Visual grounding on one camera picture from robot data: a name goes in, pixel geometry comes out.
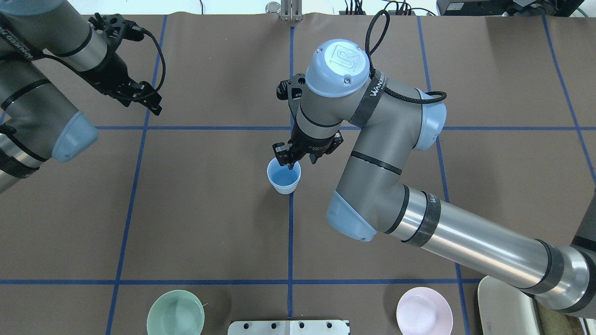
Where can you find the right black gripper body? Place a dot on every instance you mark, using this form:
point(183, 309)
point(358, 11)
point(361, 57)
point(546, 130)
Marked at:
point(311, 143)

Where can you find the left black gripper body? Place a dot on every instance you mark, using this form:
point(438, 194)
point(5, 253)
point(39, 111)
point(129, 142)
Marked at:
point(113, 70)

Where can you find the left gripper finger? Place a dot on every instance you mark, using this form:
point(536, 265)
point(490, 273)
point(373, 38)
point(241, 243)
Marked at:
point(153, 103)
point(133, 87)

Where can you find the blue cup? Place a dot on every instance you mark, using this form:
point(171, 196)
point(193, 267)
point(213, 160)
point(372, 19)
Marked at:
point(283, 176)
point(285, 189)

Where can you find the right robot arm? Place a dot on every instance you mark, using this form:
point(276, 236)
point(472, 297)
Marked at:
point(374, 196)

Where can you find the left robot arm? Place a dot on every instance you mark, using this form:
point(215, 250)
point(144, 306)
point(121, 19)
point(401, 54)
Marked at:
point(42, 122)

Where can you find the pink bowl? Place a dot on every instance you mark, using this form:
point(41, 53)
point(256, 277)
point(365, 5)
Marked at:
point(424, 311)

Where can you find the green bowl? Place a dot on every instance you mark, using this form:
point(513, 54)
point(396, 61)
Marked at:
point(177, 312)

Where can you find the cream toaster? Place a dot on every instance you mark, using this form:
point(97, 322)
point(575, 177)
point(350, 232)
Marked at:
point(504, 310)

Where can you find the toast slice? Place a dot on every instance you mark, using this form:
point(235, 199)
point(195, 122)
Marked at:
point(552, 322)

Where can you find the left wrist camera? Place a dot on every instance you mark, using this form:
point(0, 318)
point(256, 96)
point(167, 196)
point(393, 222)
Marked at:
point(115, 28)

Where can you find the aluminium frame post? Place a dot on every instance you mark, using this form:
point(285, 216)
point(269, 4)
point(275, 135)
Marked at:
point(291, 10)

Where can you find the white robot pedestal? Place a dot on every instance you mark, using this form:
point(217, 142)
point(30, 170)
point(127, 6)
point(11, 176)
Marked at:
point(290, 327)

